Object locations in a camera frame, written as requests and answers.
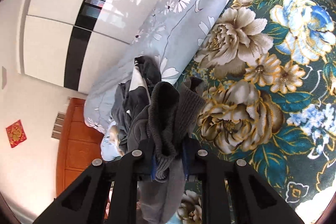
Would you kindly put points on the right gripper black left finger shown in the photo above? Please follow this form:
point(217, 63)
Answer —
point(106, 192)

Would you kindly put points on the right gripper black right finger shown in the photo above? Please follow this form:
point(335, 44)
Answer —
point(232, 191)

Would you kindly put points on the dark grey sweatpants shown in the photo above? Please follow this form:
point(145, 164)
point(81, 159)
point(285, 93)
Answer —
point(170, 117)

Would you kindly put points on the light blue folded garment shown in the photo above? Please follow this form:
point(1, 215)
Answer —
point(110, 149)

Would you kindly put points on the dark grey garment pile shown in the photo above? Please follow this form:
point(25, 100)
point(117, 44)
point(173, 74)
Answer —
point(133, 96)

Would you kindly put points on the grey floral duvet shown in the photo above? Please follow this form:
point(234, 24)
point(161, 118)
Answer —
point(171, 34)

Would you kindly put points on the white and black wardrobe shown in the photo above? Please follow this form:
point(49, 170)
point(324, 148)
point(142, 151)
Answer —
point(70, 43)

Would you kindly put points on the wall switch panel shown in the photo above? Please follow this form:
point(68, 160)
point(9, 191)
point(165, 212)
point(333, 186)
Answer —
point(58, 126)

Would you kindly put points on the red wall decoration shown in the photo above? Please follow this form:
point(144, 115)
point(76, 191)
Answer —
point(16, 133)

